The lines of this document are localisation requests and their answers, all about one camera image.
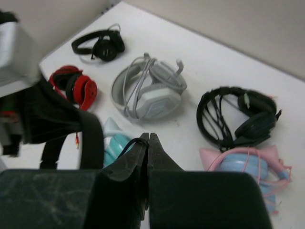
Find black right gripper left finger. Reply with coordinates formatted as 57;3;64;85
0;133;149;229

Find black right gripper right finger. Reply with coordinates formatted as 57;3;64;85
148;133;272;229

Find black Panasonic headphones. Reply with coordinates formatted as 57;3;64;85
21;78;150;170

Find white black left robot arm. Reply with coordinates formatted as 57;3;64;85
0;10;42;157

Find teal cat ear headphones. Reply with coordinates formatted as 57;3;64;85
103;117;133;167

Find pink and blue headphones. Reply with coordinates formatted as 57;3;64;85
199;145;292;214

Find black wrapped headphones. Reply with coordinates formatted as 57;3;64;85
196;86;282;152

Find grey white headphones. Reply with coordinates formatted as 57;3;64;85
110;53;187;120

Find red black headphones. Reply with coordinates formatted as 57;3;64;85
49;65;98;150

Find small black headphones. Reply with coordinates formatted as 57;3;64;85
71;23;125;62

